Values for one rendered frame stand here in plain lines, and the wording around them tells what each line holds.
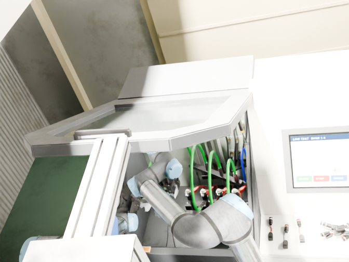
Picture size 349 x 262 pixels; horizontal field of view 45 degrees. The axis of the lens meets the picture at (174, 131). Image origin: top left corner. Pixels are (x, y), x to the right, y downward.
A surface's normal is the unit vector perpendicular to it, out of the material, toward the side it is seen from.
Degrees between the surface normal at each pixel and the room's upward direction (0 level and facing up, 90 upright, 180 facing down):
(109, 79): 90
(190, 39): 90
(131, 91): 0
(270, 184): 76
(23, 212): 0
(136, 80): 0
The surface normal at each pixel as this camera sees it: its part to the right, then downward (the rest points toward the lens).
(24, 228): -0.24, -0.73
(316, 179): -0.23, 0.49
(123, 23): -0.09, 0.68
